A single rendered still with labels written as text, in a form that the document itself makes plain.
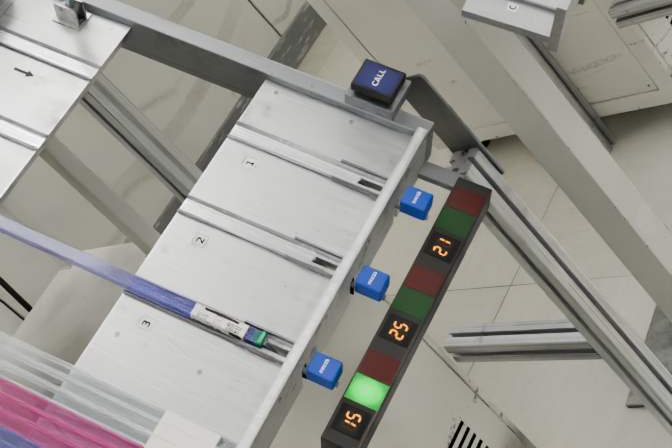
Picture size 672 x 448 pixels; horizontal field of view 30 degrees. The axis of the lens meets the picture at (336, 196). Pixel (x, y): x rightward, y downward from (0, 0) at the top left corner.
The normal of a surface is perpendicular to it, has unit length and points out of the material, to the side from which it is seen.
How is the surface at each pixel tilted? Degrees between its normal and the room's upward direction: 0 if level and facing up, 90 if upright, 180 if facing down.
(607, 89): 90
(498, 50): 90
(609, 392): 0
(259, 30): 90
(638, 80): 90
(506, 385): 0
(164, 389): 44
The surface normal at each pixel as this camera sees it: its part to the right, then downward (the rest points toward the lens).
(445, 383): 0.65, -0.11
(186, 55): -0.44, 0.75
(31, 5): 0.00, -0.55
